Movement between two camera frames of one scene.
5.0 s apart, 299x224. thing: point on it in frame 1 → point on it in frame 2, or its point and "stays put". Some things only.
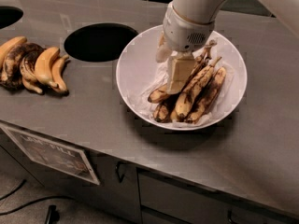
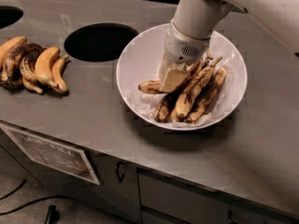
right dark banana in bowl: x=210 y=97 stays put
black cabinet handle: x=118 y=171 stays put
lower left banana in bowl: x=163 y=111 stays put
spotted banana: x=163 y=92 → x=151 y=87
